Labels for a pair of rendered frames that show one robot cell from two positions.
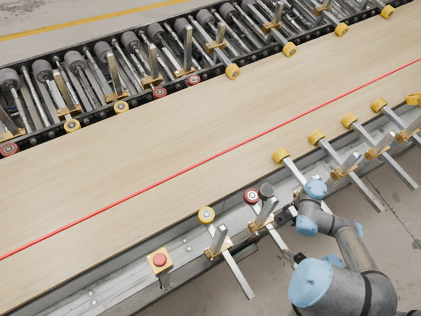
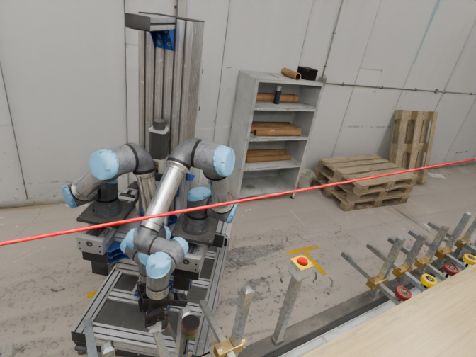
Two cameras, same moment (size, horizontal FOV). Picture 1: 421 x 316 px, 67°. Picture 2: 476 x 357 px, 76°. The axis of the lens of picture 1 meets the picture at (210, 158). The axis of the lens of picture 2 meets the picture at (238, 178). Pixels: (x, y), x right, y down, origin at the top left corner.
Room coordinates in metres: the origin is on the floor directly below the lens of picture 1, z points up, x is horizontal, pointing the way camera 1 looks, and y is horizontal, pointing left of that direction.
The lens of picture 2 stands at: (1.25, -0.12, 2.07)
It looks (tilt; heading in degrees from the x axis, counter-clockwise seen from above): 27 degrees down; 185
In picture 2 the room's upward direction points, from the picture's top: 10 degrees clockwise
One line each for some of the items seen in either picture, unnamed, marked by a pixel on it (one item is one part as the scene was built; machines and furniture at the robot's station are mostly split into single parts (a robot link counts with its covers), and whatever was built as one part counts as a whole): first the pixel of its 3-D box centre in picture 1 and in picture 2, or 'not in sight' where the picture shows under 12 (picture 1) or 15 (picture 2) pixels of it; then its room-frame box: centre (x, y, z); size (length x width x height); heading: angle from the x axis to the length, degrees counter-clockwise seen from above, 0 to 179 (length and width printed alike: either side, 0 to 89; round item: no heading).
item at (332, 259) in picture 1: (329, 267); (147, 260); (0.32, -0.52, 1.13); 0.09 x 0.08 x 0.11; 61
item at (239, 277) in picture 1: (226, 255); (222, 340); (0.38, -0.15, 0.82); 0.43 x 0.03 x 0.04; 39
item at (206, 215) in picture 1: (205, 217); not in sight; (0.54, -0.02, 0.85); 0.08 x 0.08 x 0.11
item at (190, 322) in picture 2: (262, 200); (188, 342); (0.59, -0.25, 1.06); 0.06 x 0.06 x 0.22; 39
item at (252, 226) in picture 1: (260, 222); not in sight; (0.57, -0.30, 0.85); 0.13 x 0.06 x 0.05; 129
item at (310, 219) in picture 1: (312, 219); (169, 251); (0.43, -0.39, 1.30); 0.11 x 0.11 x 0.08; 80
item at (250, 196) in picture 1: (250, 199); not in sight; (0.67, -0.23, 0.85); 0.08 x 0.08 x 0.11
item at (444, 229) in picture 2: not in sight; (429, 254); (-0.54, 1.09, 0.87); 0.03 x 0.03 x 0.48; 39
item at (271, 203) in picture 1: (261, 219); (180, 353); (0.55, -0.28, 0.93); 0.03 x 0.03 x 0.48; 39
